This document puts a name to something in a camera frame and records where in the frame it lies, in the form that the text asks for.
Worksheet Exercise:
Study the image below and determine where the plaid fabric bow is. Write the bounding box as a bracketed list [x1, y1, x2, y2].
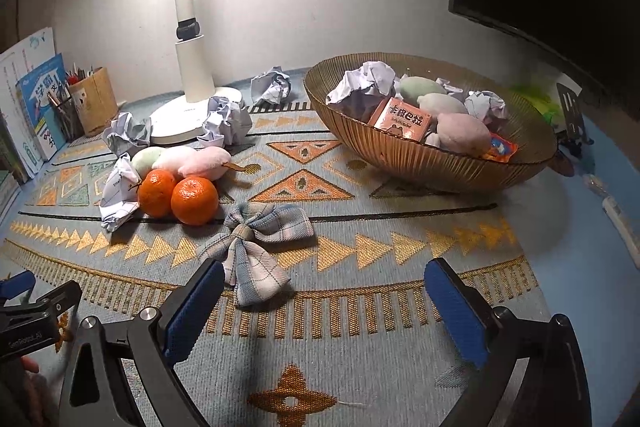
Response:
[197, 202, 316, 308]

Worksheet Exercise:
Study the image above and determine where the row of upright books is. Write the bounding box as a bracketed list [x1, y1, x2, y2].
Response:
[0, 112, 31, 188]

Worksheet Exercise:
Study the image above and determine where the orange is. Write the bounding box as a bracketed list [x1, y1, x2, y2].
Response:
[171, 176, 221, 227]
[137, 169, 178, 218]

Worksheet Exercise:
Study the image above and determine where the bunch of pens and pencils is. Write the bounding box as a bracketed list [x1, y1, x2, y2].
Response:
[46, 82, 76, 108]

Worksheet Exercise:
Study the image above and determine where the amber ribbed glass bowl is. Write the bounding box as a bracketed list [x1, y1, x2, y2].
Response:
[303, 53, 558, 194]

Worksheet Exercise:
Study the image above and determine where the bamboo pen holder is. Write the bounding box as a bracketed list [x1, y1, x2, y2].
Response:
[67, 67, 120, 138]

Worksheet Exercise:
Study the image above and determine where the three-colour dango plush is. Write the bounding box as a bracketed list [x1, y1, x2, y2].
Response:
[397, 76, 493, 155]
[131, 146, 247, 182]

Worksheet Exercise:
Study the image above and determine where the white paper ball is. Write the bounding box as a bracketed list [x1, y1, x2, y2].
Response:
[250, 66, 292, 106]
[101, 112, 153, 158]
[435, 77, 468, 100]
[464, 90, 510, 132]
[196, 96, 253, 146]

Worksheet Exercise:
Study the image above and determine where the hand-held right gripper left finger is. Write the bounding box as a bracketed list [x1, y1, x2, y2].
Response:
[59, 257, 227, 427]

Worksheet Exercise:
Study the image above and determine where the large paper ball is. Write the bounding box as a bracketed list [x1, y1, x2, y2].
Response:
[326, 61, 398, 120]

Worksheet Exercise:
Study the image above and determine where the green fabric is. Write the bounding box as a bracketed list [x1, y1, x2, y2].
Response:
[510, 82, 563, 128]

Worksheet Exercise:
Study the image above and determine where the blue cover workbook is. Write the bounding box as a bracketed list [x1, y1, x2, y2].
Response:
[15, 53, 68, 162]

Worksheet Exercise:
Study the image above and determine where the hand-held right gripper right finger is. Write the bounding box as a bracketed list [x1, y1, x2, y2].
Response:
[424, 257, 593, 427]

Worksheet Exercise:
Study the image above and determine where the pink snack box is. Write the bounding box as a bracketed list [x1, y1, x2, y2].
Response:
[369, 97, 435, 142]

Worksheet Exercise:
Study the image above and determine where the white lamp stand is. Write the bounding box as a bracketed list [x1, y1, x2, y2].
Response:
[149, 0, 246, 146]

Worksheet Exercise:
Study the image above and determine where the patterned woven mat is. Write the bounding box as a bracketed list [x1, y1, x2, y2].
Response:
[0, 67, 558, 427]

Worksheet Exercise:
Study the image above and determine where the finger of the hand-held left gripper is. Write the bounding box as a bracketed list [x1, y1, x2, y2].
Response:
[0, 270, 37, 305]
[0, 279, 83, 325]

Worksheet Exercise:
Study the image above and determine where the white booklet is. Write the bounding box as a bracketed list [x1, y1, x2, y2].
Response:
[0, 27, 57, 178]

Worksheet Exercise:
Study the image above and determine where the white remote control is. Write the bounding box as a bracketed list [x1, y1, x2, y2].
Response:
[600, 194, 640, 270]

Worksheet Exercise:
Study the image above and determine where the person's left hand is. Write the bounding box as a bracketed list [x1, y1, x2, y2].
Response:
[0, 356, 51, 427]

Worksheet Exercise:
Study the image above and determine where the orange snack packet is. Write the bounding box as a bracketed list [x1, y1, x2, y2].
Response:
[482, 132, 519, 164]

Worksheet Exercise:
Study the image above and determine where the black mesh pen holder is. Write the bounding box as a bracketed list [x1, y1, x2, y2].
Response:
[47, 94, 86, 142]

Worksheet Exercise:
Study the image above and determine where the grid paper ball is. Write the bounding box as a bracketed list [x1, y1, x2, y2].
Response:
[97, 154, 143, 233]

